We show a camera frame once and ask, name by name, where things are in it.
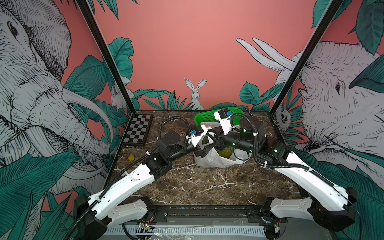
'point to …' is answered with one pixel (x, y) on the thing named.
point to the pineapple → (225, 152)
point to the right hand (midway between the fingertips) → (204, 129)
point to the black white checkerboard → (137, 131)
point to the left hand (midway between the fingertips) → (210, 133)
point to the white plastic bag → (214, 159)
